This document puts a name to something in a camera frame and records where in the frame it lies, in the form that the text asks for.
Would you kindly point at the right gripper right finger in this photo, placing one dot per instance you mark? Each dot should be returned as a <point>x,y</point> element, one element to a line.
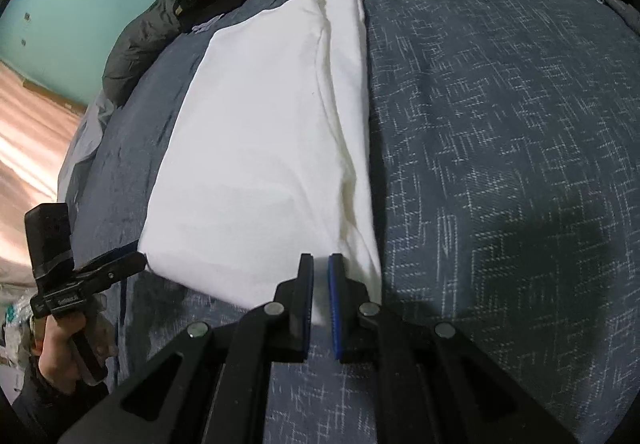
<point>432,384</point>

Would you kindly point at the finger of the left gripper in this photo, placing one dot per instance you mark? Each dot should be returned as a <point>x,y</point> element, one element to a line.
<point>112,255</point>
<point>115,271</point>

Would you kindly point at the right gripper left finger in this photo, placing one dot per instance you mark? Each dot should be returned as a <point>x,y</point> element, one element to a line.
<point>209,385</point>

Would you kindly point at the white long sleeve shirt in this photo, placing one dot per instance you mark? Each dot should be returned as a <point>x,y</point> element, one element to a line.
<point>269,157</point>

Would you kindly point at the person left hand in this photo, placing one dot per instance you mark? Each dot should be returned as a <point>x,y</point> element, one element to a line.
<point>57,362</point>

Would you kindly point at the white plastic bag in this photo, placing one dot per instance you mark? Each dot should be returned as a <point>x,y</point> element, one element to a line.
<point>16,326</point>

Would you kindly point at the light grey pillow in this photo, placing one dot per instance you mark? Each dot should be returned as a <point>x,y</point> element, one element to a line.
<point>82,150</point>

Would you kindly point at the person left dark sleeve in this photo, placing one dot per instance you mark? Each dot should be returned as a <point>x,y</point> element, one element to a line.
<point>47,413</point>

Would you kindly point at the pink curtain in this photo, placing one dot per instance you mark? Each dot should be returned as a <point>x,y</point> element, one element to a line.
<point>36,126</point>

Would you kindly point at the dark grey rolled duvet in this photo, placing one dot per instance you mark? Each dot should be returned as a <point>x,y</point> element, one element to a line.
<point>140,44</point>

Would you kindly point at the light blue checked cloth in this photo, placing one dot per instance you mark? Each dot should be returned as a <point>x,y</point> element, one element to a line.
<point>203,27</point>

